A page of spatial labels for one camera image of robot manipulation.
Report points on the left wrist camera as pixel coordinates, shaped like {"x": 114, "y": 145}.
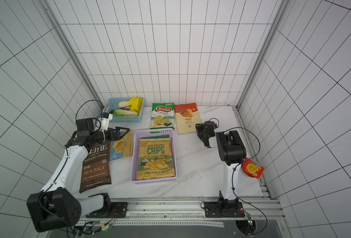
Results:
{"x": 105, "y": 119}

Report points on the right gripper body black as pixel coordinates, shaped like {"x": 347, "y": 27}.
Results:
{"x": 204, "y": 134}

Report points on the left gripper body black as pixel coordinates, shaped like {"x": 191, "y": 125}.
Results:
{"x": 108, "y": 135}

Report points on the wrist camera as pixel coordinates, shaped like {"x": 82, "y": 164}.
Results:
{"x": 213, "y": 123}
{"x": 105, "y": 119}

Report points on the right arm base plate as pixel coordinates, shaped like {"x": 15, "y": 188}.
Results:
{"x": 223, "y": 208}

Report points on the brown Kettle sea salt bag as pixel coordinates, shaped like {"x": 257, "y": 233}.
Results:
{"x": 95, "y": 168}

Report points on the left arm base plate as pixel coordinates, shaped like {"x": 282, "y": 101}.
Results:
{"x": 113, "y": 209}

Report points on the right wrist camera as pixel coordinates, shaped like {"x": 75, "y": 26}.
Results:
{"x": 213, "y": 123}

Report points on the beige red cassava chips bag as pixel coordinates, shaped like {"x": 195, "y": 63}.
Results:
{"x": 187, "y": 117}

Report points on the yellow lettuce toy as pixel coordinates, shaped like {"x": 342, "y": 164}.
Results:
{"x": 136, "y": 105}

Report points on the sour cream onion chips bag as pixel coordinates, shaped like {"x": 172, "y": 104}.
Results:
{"x": 155, "y": 159}

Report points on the green Chuba cassava chips bag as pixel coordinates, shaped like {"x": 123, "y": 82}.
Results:
{"x": 163, "y": 116}

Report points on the white radish toy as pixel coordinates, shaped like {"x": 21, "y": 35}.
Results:
{"x": 123, "y": 104}

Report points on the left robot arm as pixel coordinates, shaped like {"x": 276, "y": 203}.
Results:
{"x": 55, "y": 205}

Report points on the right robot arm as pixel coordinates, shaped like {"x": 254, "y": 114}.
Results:
{"x": 231, "y": 150}

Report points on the purple plastic basket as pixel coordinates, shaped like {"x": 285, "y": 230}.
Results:
{"x": 144, "y": 133}

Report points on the green Real chips bag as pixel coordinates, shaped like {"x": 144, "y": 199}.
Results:
{"x": 156, "y": 137}

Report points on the blue plastic basket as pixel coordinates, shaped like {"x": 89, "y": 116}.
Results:
{"x": 112, "y": 104}

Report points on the small red snack packet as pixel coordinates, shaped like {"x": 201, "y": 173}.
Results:
{"x": 252, "y": 169}

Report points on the aluminium rail frame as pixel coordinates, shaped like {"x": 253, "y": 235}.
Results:
{"x": 183, "y": 217}

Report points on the blue salt chips bag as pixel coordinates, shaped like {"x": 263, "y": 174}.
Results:
{"x": 122, "y": 148}

